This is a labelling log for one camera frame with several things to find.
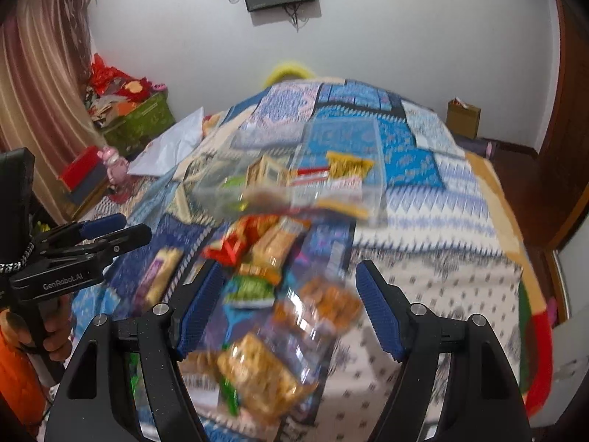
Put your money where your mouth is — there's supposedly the green pea snack bag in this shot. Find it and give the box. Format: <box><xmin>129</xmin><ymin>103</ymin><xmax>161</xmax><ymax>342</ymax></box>
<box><xmin>223</xmin><ymin>276</ymin><xmax>275</xmax><ymax>310</ymax></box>

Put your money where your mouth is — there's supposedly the red cracker snack bag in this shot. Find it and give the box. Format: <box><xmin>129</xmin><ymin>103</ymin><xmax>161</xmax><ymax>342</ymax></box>
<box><xmin>203</xmin><ymin>214</ymin><xmax>279</xmax><ymax>267</ymax></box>

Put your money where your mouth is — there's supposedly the toast slice snack pack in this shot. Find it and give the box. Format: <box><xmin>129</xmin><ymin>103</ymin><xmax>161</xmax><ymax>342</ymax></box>
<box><xmin>246</xmin><ymin>155</ymin><xmax>289</xmax><ymax>187</ymax></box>

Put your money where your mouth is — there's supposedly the left hand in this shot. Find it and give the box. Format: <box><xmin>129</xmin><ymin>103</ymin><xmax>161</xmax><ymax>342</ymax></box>
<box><xmin>1</xmin><ymin>294</ymin><xmax>73</xmax><ymax>362</ymax></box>

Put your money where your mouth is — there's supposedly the orange left sleeve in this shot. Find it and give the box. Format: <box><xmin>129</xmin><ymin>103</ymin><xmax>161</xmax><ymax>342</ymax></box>
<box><xmin>0</xmin><ymin>335</ymin><xmax>46</xmax><ymax>438</ymax></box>

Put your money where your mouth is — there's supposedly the red box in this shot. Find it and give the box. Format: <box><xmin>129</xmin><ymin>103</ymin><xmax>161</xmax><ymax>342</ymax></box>
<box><xmin>58</xmin><ymin>146</ymin><xmax>107</xmax><ymax>206</ymax></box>

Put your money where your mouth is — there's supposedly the pink plush toy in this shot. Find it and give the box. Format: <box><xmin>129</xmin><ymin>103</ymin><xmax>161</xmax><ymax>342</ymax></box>
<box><xmin>98</xmin><ymin>146</ymin><xmax>129</xmax><ymax>186</ymax></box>

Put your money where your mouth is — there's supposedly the purple label biscuit bar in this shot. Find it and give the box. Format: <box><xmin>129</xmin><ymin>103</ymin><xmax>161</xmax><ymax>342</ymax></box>
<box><xmin>132</xmin><ymin>248</ymin><xmax>184</xmax><ymax>315</ymax></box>

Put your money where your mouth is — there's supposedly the green storage box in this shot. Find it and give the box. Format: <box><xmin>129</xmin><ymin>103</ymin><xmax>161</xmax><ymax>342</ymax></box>
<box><xmin>101</xmin><ymin>92</ymin><xmax>176</xmax><ymax>157</ymax></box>

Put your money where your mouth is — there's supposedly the striped brown curtain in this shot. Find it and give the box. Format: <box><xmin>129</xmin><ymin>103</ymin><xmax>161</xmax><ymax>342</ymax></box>
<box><xmin>1</xmin><ymin>0</ymin><xmax>104</xmax><ymax>224</ymax></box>

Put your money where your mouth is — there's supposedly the patchwork blue bed quilt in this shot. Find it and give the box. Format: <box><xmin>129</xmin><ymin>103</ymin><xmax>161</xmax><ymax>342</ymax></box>
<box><xmin>73</xmin><ymin>79</ymin><xmax>552</xmax><ymax>415</ymax></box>

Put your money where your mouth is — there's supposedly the peanut brittle clear pack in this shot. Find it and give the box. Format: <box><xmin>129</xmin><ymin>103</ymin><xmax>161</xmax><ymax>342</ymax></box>
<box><xmin>216</xmin><ymin>332</ymin><xmax>317</xmax><ymax>423</ymax></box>

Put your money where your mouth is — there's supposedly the fried snack clear bag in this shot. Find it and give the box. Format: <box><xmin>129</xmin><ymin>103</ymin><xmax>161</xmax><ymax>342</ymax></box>
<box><xmin>272</xmin><ymin>276</ymin><xmax>363</xmax><ymax>340</ymax></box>

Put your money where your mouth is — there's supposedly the red decorations pile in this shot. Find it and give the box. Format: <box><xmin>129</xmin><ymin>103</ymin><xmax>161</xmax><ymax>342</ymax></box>
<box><xmin>88</xmin><ymin>53</ymin><xmax>168</xmax><ymax>103</ymax></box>

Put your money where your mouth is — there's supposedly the biscuit stack clear pack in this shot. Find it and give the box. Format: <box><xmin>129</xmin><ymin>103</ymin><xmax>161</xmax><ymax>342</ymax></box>
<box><xmin>237</xmin><ymin>215</ymin><xmax>311</xmax><ymax>286</ymax></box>

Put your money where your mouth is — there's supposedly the brown wooden door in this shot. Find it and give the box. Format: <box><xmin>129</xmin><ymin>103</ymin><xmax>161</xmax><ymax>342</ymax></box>
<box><xmin>540</xmin><ymin>0</ymin><xmax>588</xmax><ymax>249</ymax></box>

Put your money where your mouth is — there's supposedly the yellow snack packet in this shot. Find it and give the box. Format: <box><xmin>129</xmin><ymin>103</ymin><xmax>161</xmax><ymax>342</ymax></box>
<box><xmin>325</xmin><ymin>151</ymin><xmax>375</xmax><ymax>180</ymax></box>

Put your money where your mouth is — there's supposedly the clear plastic storage box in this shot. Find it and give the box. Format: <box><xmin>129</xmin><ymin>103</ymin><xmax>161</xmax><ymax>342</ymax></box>
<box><xmin>186</xmin><ymin>117</ymin><xmax>385</xmax><ymax>225</ymax></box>

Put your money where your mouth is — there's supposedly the brown cardboard box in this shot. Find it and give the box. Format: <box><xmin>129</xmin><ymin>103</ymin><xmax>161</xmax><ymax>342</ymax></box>
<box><xmin>446</xmin><ymin>98</ymin><xmax>481</xmax><ymax>139</ymax></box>

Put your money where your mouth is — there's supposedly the red white snack packet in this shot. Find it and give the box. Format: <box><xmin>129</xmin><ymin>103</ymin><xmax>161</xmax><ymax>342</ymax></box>
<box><xmin>286</xmin><ymin>166</ymin><xmax>331</xmax><ymax>189</ymax></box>

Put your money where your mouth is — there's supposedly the yellow hoop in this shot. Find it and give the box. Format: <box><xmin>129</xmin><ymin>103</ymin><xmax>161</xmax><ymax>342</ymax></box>
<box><xmin>262</xmin><ymin>61</ymin><xmax>315</xmax><ymax>89</ymax></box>

